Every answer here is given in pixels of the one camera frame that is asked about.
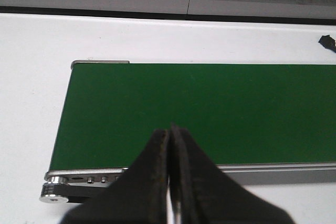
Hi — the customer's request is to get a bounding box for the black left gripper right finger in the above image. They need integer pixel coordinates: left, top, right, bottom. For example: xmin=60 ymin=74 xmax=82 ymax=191
xmin=170 ymin=125 xmax=293 ymax=223

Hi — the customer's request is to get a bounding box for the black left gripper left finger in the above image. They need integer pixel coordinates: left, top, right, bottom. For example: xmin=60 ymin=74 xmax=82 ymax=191
xmin=61 ymin=130 xmax=169 ymax=223

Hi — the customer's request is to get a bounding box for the black drive belt with pulley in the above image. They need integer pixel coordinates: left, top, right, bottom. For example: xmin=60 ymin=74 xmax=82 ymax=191
xmin=39 ymin=176 xmax=107 ymax=204

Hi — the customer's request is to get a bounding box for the aluminium conveyor frame rail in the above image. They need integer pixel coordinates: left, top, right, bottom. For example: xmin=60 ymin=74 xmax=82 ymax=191
xmin=44 ymin=60 xmax=336 ymax=189

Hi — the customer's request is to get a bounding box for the black sensor with cable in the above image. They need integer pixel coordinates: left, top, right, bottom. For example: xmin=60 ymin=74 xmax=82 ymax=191
xmin=318 ymin=35 xmax=336 ymax=52

